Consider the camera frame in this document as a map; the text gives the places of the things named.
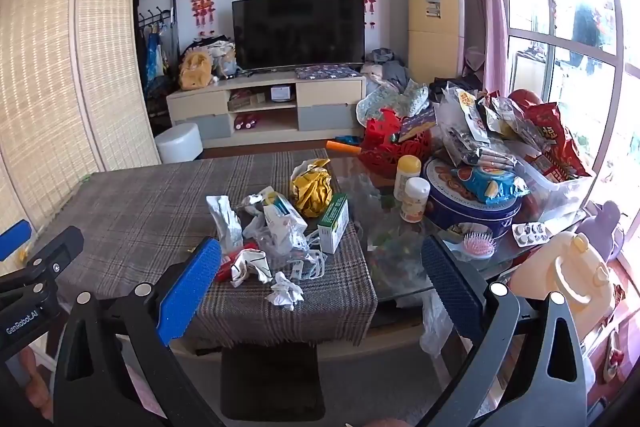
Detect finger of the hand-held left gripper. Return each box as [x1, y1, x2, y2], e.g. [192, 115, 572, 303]
[0, 220, 32, 261]
[20, 226, 85, 279]

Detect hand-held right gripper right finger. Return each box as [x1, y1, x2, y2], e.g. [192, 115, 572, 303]
[421, 234, 588, 427]

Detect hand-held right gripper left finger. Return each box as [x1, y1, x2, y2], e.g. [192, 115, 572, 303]
[52, 237, 226, 427]

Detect white paper leaflet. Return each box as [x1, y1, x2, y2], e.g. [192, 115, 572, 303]
[239, 189, 276, 214]

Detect white rainbow medicine box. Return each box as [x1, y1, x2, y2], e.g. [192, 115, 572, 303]
[263, 192, 309, 249]

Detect person's left hand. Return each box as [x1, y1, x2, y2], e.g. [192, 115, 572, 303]
[21, 348, 55, 420]

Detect clear plastic bag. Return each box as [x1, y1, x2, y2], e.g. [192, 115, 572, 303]
[420, 291, 454, 359]

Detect pink hairbrush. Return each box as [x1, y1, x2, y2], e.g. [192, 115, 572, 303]
[462, 232, 497, 259]

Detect red white crumpled wrapper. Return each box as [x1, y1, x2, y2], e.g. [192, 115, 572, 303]
[216, 248, 272, 284]

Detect silver foil packet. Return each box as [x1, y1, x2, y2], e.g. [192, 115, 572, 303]
[206, 195, 244, 254]

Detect blue round cookie tin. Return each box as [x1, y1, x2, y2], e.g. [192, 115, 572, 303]
[421, 157, 522, 241]

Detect plaid tablecloth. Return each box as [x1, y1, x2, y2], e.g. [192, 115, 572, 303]
[30, 148, 379, 349]

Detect crumpled white tissue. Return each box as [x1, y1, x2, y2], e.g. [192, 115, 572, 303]
[266, 272, 305, 311]

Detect silver blister pill pack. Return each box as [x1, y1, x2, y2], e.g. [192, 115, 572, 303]
[511, 222, 551, 248]

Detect short white yellow-capped bottle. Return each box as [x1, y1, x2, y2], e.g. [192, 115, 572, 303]
[400, 177, 431, 224]

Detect beige plastic jug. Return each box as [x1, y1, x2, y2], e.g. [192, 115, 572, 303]
[510, 232, 619, 324]

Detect blue chip bag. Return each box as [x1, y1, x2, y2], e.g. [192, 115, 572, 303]
[450, 164, 530, 204]

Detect clear plastic wrapper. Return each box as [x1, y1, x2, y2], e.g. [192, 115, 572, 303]
[289, 229, 329, 281]

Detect tall white yellow-capped bottle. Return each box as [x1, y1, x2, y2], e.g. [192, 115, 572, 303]
[394, 155, 422, 202]

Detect clear plastic storage box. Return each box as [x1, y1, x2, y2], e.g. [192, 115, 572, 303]
[515, 147, 597, 224]

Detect white round stool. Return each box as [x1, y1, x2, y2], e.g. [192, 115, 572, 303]
[155, 123, 204, 164]

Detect yellow crumpled packet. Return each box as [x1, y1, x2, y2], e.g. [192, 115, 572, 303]
[291, 158, 334, 219]

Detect red plastic basket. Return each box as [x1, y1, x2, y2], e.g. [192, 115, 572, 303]
[359, 109, 434, 178]

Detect purple plush toy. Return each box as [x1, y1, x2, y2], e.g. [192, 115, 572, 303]
[582, 201, 626, 261]

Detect bamboo folding screen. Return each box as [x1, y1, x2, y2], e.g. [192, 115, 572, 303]
[0, 0, 162, 269]

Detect silver snack bag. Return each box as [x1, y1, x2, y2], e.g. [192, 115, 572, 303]
[434, 87, 492, 158]

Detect orange tube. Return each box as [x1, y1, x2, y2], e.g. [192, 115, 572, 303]
[326, 139, 362, 156]

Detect beige grey television cabinet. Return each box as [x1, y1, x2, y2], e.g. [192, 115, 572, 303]
[166, 74, 368, 148]

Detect red snack bag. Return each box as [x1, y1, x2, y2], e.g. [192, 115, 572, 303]
[520, 102, 594, 181]

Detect floral green cloth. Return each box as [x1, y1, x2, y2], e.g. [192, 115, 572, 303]
[356, 81, 431, 128]

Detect blue hanging clothes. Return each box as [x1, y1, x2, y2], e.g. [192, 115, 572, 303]
[142, 24, 172, 84]

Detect yellow plush toy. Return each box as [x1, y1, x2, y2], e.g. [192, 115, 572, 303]
[179, 49, 213, 90]

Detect pile of grey clothes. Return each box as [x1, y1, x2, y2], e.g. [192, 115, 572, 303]
[362, 48, 409, 88]

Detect dark patterned flat box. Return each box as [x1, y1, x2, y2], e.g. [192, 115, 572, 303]
[295, 64, 363, 82]

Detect cardboard box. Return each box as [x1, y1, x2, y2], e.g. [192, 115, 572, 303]
[404, 0, 464, 84]

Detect black flat television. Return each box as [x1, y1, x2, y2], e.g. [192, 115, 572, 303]
[231, 0, 366, 72]

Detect white framed window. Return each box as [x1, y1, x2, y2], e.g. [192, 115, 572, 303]
[492, 0, 640, 190]

